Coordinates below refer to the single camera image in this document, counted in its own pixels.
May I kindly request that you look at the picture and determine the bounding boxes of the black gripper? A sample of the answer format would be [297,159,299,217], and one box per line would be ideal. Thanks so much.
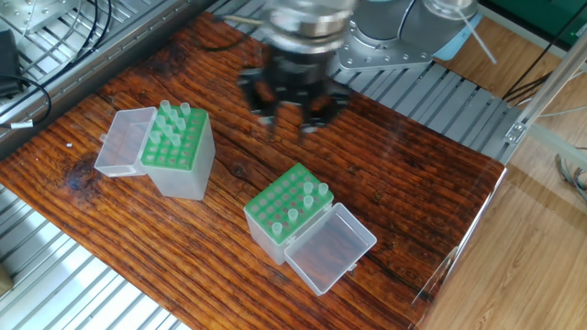
[238,48,355,137]

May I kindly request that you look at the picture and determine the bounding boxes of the clear tip box with tips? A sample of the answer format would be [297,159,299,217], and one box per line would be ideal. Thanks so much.
[94,101,216,201]

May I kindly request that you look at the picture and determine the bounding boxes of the clear tip box green rack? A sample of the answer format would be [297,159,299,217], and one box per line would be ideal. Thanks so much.
[244,164,378,296]

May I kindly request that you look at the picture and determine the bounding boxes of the glossy brown wooden board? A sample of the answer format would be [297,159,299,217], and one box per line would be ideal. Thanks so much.
[0,9,508,330]

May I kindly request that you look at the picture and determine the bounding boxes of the black electronic box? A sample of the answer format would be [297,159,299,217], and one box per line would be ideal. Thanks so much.
[0,27,19,97]

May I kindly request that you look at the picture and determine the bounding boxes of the white cable tie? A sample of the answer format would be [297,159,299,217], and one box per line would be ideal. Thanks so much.
[461,11,501,65]

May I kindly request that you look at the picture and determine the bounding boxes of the aluminium frame post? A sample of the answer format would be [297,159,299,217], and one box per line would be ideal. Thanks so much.
[503,46,587,168]

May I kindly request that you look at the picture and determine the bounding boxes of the black cable bundle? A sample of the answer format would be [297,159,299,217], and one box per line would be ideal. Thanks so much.
[0,73,54,127]

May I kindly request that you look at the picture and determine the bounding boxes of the grey cable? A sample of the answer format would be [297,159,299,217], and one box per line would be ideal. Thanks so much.
[554,151,587,199]

